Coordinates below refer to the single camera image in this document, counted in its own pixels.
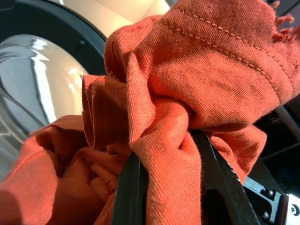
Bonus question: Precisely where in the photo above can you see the round washing machine door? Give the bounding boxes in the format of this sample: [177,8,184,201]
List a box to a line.
[0,0,111,181]

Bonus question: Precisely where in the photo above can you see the orange garment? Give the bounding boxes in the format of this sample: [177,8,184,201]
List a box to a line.
[0,0,300,225]

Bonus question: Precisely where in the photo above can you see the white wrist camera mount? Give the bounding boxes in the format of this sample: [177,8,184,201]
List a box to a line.
[287,193,300,225]

